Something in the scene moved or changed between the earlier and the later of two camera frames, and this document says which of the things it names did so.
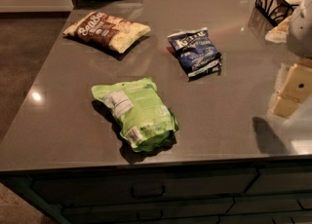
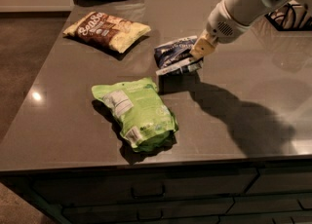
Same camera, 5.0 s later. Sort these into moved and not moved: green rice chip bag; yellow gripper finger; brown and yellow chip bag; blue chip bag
Moved: yellow gripper finger; blue chip bag
Not moved: brown and yellow chip bag; green rice chip bag
